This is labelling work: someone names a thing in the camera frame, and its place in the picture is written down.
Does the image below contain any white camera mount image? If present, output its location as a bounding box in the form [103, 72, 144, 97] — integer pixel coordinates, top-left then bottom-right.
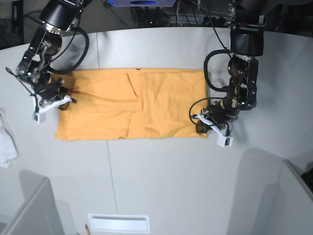
[31, 95, 77, 124]
[189, 111, 233, 147]

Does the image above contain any grey box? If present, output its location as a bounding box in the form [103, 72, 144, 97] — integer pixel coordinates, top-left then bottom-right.
[1, 177, 65, 235]
[255, 161, 313, 235]

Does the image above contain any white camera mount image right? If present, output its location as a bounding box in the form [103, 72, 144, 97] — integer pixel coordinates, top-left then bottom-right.
[189, 111, 233, 147]

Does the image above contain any orange T-shirt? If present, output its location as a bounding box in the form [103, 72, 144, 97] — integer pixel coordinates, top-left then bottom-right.
[56, 69, 207, 141]

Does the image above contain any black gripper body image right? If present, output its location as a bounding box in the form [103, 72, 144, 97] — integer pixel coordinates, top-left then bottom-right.
[202, 104, 240, 129]

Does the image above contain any grey box left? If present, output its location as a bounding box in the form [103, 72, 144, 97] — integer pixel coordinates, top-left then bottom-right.
[1, 177, 65, 235]

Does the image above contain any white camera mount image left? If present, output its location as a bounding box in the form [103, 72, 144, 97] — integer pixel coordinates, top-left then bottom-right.
[31, 95, 77, 124]

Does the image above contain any blue grey device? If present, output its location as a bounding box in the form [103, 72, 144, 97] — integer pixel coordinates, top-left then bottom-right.
[109, 0, 176, 7]

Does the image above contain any white paper label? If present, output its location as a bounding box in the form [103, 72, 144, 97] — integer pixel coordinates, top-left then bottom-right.
[88, 213, 150, 234]

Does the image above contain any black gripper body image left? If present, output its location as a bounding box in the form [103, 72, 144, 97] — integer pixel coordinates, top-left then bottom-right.
[33, 74, 68, 101]

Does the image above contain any black keyboard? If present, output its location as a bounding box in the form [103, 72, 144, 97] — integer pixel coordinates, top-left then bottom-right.
[301, 169, 313, 192]

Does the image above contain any grey box right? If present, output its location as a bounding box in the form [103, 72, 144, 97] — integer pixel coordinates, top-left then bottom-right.
[255, 161, 313, 235]

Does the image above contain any pencil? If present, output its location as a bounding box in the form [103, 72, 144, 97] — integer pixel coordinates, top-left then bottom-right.
[85, 224, 90, 235]

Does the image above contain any white cloth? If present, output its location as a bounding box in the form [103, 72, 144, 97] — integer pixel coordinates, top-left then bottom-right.
[0, 110, 19, 168]

